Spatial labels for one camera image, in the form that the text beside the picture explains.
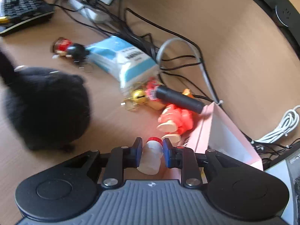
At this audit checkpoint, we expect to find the small white yogurt bottle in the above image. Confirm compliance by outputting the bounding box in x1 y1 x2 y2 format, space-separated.
137 137 163 175

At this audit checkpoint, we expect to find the orange red figurine toy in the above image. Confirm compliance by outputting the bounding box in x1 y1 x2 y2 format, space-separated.
157 104 194 146

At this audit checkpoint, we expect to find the red black doll keychain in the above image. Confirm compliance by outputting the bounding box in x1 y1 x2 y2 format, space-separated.
50 37 90 69

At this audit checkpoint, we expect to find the black gloved left hand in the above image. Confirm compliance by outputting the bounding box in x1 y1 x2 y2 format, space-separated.
1 51 91 152

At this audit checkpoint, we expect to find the pink cardboard box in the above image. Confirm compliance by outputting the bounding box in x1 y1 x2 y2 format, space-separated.
183 103 263 171

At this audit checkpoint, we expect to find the black cylinder flashlight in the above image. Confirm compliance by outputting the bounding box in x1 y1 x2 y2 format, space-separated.
154 85 205 114

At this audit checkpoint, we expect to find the blue white tissue pack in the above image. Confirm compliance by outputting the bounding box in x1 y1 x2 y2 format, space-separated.
86 36 159 95

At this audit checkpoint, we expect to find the computer tower case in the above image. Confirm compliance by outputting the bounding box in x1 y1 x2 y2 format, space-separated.
265 143 300 224

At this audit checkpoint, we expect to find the white power strip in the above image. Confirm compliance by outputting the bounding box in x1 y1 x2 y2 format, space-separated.
68 0 111 24

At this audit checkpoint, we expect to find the black keyboard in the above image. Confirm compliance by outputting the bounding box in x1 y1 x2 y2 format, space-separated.
1 0 55 37

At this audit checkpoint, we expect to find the camera keychain with gold bell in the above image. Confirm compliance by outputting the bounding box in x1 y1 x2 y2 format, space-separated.
120 77 195 112

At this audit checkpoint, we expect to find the white coiled cable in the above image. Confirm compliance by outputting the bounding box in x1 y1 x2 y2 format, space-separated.
250 105 300 146

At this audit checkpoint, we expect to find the grey cable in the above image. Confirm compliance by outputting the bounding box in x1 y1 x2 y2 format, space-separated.
155 37 223 106

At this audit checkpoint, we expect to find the black wall socket rail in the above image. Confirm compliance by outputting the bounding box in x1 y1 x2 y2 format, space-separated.
253 0 300 56

